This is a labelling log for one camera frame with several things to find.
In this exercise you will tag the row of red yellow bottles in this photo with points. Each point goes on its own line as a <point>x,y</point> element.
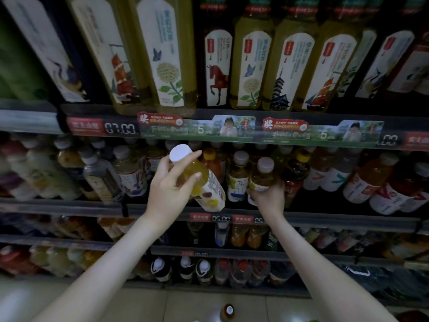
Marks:
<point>16,261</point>

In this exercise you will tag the person's left hand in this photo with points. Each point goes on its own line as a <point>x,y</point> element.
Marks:
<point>167,197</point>

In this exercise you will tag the amber tea bottle white cap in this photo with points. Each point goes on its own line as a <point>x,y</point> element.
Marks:
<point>263,174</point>

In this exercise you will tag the person's left forearm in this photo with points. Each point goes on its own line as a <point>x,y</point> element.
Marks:
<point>100,274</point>

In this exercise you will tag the yellow juice bottle dotted label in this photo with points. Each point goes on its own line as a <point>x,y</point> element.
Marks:
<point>209,194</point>

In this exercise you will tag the person's right forearm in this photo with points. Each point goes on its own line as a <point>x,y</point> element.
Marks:
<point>318,274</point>

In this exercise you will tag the row of tea juice bottles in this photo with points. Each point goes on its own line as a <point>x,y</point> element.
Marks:
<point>362,184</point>

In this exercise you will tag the person's right hand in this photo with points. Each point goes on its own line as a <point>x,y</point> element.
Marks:
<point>271,201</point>

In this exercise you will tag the green pictured price label strip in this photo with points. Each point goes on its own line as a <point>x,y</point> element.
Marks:
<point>201,129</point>

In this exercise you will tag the orange tea bottle white cap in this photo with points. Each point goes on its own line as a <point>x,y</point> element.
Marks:
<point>228,311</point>

